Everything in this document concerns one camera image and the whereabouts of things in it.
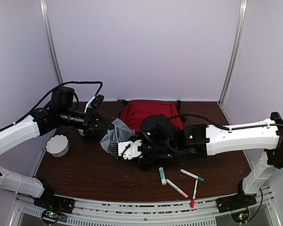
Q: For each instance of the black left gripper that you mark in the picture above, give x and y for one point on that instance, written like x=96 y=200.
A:
x=95 y=117

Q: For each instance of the grey pencil pouch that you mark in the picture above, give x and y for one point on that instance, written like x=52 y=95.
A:
x=120 y=133

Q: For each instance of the red backpack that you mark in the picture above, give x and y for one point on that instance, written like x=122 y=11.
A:
x=136 y=111

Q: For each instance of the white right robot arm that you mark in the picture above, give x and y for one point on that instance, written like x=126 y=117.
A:
x=163 y=140

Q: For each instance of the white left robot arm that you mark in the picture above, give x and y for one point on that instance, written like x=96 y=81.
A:
x=40 y=121

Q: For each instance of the scalloped white bowl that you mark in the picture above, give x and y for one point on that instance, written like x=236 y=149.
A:
x=57 y=146

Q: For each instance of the white glue stick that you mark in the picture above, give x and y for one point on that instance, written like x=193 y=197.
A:
x=162 y=176

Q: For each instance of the pink capped white marker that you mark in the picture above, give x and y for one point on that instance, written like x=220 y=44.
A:
x=177 y=188

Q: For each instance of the teal capped white marker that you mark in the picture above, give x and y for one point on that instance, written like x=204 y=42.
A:
x=192 y=175

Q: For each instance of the red capped white marker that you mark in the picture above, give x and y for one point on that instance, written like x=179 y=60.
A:
x=192 y=204

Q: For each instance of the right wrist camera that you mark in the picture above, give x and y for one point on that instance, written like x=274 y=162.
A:
x=128 y=150

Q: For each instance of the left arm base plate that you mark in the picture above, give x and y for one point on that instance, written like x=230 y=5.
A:
x=57 y=204

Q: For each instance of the front aluminium rail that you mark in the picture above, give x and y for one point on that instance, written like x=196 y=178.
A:
x=87 y=212

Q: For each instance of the left aluminium frame post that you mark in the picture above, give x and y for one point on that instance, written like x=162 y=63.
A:
x=53 y=54

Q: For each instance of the aluminium frame post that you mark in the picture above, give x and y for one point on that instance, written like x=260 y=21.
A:
x=241 y=21
x=53 y=54

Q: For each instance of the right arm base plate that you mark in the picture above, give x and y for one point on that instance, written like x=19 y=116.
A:
x=235 y=202

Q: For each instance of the right aluminium frame post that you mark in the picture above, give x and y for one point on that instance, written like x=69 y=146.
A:
x=241 y=21

